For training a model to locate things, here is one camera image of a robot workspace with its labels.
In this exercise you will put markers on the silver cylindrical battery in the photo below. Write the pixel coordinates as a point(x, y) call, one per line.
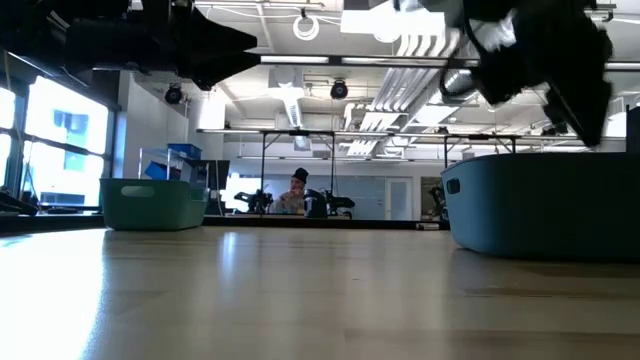
point(428, 226)

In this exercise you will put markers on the long ceiling light bar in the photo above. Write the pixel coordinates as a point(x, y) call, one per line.
point(295, 59)

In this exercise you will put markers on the black computer monitor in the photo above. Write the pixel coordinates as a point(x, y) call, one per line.
point(216, 174)

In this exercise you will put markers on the dark teal plastic bin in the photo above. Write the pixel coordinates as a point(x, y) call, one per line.
point(540, 210)

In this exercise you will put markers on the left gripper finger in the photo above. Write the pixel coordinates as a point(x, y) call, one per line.
point(220, 65)
point(215, 37)

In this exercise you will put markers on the person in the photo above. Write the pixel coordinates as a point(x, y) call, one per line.
point(292, 197)

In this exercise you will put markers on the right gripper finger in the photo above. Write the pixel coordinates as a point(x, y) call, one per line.
point(585, 115)

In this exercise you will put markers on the silver ceiling air duct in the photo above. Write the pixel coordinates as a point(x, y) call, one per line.
point(460, 80)

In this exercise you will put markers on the light green plastic bin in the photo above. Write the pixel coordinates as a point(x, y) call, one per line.
point(150, 210)

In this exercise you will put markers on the black ceiling spotlight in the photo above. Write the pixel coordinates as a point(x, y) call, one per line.
point(550, 131)
point(173, 95)
point(339, 90)

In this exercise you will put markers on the black rounded desk object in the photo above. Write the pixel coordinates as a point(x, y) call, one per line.
point(315, 204)

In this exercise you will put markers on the blue storage bin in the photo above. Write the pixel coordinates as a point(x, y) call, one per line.
point(156, 171)
point(185, 151)

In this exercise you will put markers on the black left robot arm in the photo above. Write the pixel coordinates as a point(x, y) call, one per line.
point(30, 30)

